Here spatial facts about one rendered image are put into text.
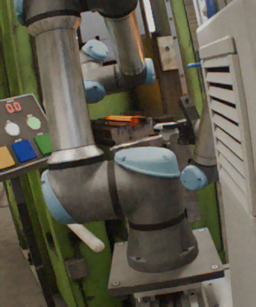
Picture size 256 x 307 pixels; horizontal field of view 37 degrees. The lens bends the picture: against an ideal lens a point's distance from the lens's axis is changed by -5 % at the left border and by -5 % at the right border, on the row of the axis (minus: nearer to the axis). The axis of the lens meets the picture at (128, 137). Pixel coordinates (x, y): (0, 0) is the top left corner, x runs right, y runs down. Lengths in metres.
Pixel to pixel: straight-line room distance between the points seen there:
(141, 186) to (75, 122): 0.17
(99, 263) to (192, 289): 1.23
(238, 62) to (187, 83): 1.83
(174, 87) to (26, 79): 0.73
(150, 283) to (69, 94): 0.39
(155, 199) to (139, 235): 0.08
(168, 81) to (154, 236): 1.32
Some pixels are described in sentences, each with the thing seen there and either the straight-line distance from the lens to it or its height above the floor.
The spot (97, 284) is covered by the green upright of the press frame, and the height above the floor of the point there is 0.22.
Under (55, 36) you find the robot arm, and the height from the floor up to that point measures 1.30.
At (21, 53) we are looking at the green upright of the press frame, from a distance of 1.78.
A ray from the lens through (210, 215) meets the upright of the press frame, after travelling 2.24.
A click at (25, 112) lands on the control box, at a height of 1.13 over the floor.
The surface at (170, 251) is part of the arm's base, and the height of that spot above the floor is 0.86.
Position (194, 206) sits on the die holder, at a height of 0.54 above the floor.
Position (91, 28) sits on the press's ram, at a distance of 1.72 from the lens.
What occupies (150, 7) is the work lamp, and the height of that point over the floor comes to 1.51.
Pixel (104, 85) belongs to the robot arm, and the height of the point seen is 1.18.
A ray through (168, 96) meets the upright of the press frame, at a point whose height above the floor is 1.06.
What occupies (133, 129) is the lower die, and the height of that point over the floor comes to 0.96.
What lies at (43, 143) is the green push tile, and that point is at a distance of 1.47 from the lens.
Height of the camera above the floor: 1.20
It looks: 9 degrees down
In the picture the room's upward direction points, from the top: 11 degrees counter-clockwise
